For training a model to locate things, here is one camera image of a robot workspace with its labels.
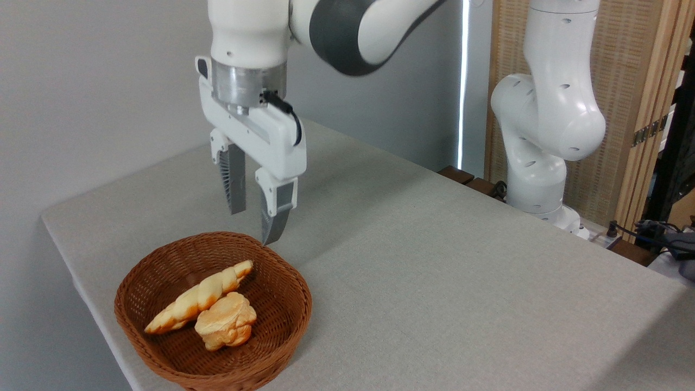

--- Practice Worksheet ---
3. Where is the brass screen hinge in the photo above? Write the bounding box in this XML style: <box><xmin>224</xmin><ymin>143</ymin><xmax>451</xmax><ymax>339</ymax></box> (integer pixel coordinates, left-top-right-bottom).
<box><xmin>631</xmin><ymin>115</ymin><xmax>668</xmax><ymax>148</ymax></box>

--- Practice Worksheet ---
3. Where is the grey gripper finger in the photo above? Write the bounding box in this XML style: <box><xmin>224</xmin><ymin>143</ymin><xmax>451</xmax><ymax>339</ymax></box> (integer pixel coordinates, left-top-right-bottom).
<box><xmin>255</xmin><ymin>167</ymin><xmax>299</xmax><ymax>247</ymax></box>
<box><xmin>210</xmin><ymin>128</ymin><xmax>247</xmax><ymax>216</ymax></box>

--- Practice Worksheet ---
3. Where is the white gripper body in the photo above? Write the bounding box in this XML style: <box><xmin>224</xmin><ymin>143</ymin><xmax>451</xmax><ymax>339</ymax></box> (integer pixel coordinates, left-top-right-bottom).
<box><xmin>195</xmin><ymin>55</ymin><xmax>308</xmax><ymax>182</ymax></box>

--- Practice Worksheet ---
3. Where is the wooden wicker folding screen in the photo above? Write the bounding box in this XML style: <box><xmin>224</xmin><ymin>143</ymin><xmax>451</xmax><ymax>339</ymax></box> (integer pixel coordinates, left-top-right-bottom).
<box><xmin>485</xmin><ymin>0</ymin><xmax>695</xmax><ymax>242</ymax></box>

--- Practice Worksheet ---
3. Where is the black cable bundle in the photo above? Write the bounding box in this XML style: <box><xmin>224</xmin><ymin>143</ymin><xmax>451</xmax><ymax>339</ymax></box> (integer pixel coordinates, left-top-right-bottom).
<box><xmin>605</xmin><ymin>216</ymin><xmax>695</xmax><ymax>262</ymax></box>

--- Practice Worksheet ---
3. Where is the black vertical stand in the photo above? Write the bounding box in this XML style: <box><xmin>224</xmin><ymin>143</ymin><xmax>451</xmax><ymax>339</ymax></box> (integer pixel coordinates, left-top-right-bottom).
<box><xmin>645</xmin><ymin>52</ymin><xmax>695</xmax><ymax>223</ymax></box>

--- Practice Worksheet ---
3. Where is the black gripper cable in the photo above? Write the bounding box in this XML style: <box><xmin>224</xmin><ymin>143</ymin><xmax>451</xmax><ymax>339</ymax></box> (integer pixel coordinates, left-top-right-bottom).
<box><xmin>262</xmin><ymin>90</ymin><xmax>302</xmax><ymax>147</ymax></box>

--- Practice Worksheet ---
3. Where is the brown wicker basket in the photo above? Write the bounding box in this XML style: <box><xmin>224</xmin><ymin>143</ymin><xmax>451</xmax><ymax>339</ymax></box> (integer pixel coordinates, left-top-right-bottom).
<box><xmin>114</xmin><ymin>232</ymin><xmax>313</xmax><ymax>391</ymax></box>

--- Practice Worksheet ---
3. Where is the long twisted bread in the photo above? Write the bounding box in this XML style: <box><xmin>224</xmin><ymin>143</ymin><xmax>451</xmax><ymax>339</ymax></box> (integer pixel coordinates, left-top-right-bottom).
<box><xmin>144</xmin><ymin>260</ymin><xmax>255</xmax><ymax>335</ymax></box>

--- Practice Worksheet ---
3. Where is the grey tablecloth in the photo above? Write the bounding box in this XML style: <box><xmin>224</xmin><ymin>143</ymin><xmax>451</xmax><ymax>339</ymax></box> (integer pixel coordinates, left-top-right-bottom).
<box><xmin>41</xmin><ymin>119</ymin><xmax>695</xmax><ymax>391</ymax></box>

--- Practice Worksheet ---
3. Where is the dark wooden slat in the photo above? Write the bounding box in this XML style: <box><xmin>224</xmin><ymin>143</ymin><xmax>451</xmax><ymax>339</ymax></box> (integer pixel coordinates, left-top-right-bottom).
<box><xmin>438</xmin><ymin>166</ymin><xmax>475</xmax><ymax>186</ymax></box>
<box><xmin>466</xmin><ymin>178</ymin><xmax>507</xmax><ymax>203</ymax></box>

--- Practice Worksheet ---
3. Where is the round bread bun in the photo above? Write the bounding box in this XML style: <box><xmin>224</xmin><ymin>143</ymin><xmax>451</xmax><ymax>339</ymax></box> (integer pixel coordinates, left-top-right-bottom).
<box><xmin>194</xmin><ymin>292</ymin><xmax>257</xmax><ymax>351</ymax></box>

